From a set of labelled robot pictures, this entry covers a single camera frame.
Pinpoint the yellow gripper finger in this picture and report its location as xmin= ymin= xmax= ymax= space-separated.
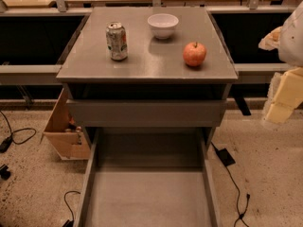
xmin=258 ymin=26 xmax=281 ymax=51
xmin=264 ymin=67 xmax=303 ymax=124

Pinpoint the red apple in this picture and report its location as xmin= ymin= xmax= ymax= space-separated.
xmin=183 ymin=42 xmax=206 ymax=66

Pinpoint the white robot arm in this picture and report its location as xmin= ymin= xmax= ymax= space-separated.
xmin=258 ymin=2 xmax=303 ymax=129

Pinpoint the grey drawer cabinet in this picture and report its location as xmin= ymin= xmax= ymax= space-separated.
xmin=57 ymin=7 xmax=238 ymax=143

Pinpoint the open grey middle drawer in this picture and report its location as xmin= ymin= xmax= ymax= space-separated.
xmin=74 ymin=128 xmax=223 ymax=227

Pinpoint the closed grey top drawer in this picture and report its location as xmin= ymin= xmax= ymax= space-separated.
xmin=67 ymin=99 xmax=226 ymax=128

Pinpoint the white bowl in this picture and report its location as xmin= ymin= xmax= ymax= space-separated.
xmin=148 ymin=13 xmax=179 ymax=39

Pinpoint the crushed soda can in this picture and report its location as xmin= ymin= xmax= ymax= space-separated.
xmin=106 ymin=22 xmax=128 ymax=61

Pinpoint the cardboard box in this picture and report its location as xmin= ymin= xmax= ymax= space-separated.
xmin=44 ymin=90 xmax=90 ymax=160

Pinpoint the black object left edge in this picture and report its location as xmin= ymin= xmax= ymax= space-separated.
xmin=0 ymin=165 xmax=10 ymax=180

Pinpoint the black cable bottom floor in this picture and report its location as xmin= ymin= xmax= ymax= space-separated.
xmin=62 ymin=190 xmax=81 ymax=227

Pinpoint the black cable floor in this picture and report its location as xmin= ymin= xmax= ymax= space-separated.
xmin=0 ymin=110 xmax=38 ymax=154
xmin=62 ymin=190 xmax=81 ymax=227

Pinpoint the black cable left floor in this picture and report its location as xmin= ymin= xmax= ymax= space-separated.
xmin=0 ymin=110 xmax=38 ymax=154

